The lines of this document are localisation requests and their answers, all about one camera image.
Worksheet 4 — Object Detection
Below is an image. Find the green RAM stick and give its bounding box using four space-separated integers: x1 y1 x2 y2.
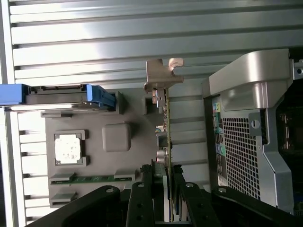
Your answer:
51 174 137 184

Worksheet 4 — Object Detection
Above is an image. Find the open grey PC case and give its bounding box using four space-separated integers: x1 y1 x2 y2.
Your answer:
201 48 303 216

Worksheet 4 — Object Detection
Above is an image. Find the silver CPU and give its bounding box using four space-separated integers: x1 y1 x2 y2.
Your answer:
54 134 82 165

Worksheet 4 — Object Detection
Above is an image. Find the grey parts rack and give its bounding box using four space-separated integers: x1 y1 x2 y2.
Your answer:
40 91 171 209

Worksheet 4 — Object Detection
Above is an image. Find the hard disk in blue carrier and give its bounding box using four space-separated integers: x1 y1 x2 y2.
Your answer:
0 83 116 112

